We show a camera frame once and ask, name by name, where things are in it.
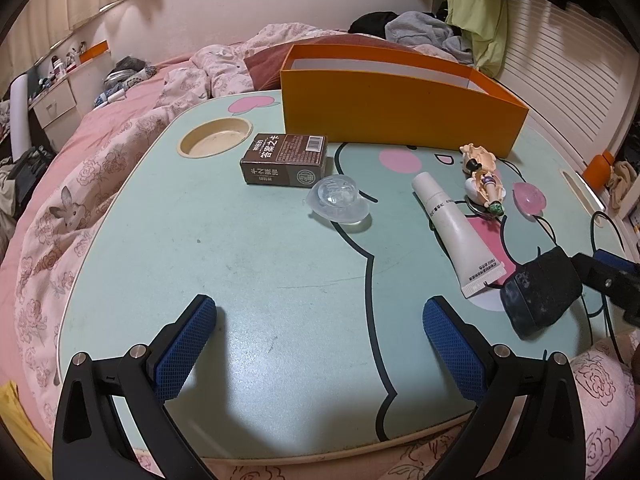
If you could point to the orange bottle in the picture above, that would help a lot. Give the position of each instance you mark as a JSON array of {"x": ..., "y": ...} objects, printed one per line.
[{"x": 597, "y": 167}]

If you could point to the yellow-green cloth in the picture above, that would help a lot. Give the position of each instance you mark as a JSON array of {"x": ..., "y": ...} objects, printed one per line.
[{"x": 475, "y": 15}]

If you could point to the small anime figurine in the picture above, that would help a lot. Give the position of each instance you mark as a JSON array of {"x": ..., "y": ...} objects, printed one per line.
[{"x": 487, "y": 185}]

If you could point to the orange cardboard box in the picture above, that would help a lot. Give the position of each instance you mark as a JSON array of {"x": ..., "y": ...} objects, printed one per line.
[{"x": 400, "y": 110}]

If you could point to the yellow cloth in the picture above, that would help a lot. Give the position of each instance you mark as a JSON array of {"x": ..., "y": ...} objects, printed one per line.
[{"x": 15, "y": 410}]

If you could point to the pink jelly squishy toy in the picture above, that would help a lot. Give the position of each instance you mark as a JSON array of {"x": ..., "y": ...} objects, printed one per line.
[{"x": 529, "y": 199}]

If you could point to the pile of grey-blue clothes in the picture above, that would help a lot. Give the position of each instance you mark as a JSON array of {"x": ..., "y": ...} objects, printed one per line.
[{"x": 125, "y": 67}]

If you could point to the beige figurine part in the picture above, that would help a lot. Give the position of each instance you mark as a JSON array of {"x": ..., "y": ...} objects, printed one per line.
[{"x": 477, "y": 152}]

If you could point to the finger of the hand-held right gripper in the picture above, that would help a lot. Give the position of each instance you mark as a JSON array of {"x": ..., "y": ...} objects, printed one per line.
[
  {"x": 600, "y": 278},
  {"x": 620, "y": 262}
]

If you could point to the white cosmetic tube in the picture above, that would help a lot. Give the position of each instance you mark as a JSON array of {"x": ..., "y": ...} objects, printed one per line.
[{"x": 455, "y": 230}]

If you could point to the black clothing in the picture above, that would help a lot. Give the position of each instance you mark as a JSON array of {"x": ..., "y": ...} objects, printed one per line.
[{"x": 370, "y": 22}]

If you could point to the grey clothing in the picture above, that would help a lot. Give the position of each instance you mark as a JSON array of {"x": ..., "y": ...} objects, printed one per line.
[{"x": 420, "y": 27}]

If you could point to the small orange storage bin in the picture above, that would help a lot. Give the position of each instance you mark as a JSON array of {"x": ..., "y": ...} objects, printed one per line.
[{"x": 94, "y": 51}]

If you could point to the white roll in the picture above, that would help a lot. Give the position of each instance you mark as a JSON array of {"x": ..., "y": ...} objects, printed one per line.
[{"x": 20, "y": 115}]

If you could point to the brown card box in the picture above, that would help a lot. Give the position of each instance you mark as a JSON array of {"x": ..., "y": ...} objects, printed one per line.
[{"x": 285, "y": 160}]

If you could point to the white nightstand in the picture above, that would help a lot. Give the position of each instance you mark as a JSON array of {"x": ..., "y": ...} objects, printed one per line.
[{"x": 55, "y": 105}]

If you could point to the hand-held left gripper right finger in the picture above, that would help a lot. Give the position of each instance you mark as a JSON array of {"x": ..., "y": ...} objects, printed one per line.
[{"x": 452, "y": 355}]

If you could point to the black pouch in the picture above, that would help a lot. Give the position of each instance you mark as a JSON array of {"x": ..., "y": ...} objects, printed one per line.
[{"x": 540, "y": 290}]

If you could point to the black bag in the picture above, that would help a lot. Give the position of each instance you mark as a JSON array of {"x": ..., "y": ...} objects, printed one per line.
[{"x": 27, "y": 170}]

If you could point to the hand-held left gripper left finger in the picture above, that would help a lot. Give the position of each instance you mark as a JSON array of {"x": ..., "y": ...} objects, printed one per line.
[{"x": 185, "y": 355}]

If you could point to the beige cloth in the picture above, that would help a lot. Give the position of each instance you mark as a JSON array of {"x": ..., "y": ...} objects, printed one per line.
[{"x": 622, "y": 180}]

